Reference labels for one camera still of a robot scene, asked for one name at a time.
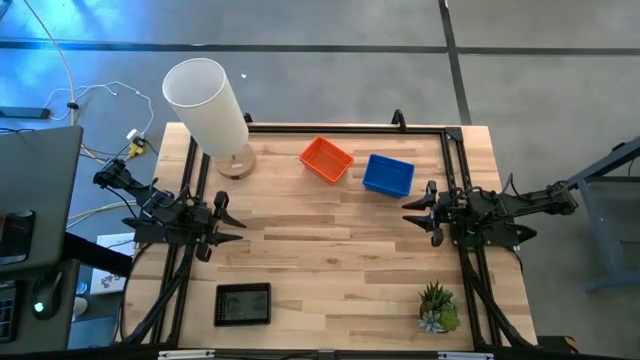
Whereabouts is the black computer mouse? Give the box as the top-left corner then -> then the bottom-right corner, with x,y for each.
30,272 -> 64,321

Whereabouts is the black aluminium table frame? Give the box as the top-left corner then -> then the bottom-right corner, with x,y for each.
117,108 -> 539,351

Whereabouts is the blue-grey metal table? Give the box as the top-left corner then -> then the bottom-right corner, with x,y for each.
549,134 -> 640,291

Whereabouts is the small green succulent plant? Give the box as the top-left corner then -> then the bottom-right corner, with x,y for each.
417,280 -> 461,335

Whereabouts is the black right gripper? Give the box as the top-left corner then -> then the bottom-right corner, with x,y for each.
401,180 -> 465,248

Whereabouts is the black diagonal bar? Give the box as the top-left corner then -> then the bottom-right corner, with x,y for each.
62,232 -> 135,279

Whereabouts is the flat black floor device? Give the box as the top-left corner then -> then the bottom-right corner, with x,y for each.
0,106 -> 52,120

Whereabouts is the black keyboard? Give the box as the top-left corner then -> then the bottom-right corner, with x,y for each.
0,282 -> 16,344

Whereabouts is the white cylinder shade table lamp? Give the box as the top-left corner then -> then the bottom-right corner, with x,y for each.
161,57 -> 258,180

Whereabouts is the white round cup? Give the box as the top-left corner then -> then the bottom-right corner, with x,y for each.
72,294 -> 90,321

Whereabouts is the grey desk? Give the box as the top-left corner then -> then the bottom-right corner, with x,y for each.
0,124 -> 84,351

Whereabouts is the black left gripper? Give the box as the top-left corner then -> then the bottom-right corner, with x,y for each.
185,191 -> 247,263

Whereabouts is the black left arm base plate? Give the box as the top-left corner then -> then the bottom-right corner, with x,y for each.
122,217 -> 211,246

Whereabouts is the thin white cable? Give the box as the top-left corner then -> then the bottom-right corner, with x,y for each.
43,80 -> 154,142

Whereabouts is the black glossy device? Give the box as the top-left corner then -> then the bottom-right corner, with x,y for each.
0,209 -> 36,266

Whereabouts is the long cream cable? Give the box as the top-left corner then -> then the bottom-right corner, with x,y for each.
22,0 -> 76,126

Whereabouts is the white paper box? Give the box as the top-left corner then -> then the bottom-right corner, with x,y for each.
89,232 -> 136,296

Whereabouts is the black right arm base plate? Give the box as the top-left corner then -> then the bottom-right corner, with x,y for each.
449,219 -> 539,250

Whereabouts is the white metal bracket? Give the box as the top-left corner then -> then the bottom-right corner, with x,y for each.
438,351 -> 494,360
158,349 -> 216,360

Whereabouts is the yellow cable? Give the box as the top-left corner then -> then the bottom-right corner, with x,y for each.
78,142 -> 147,167

